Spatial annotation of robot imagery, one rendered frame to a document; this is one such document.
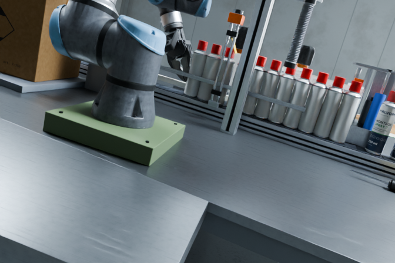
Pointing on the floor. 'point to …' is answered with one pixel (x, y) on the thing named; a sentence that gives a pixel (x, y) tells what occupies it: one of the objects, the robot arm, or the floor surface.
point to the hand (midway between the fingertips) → (184, 78)
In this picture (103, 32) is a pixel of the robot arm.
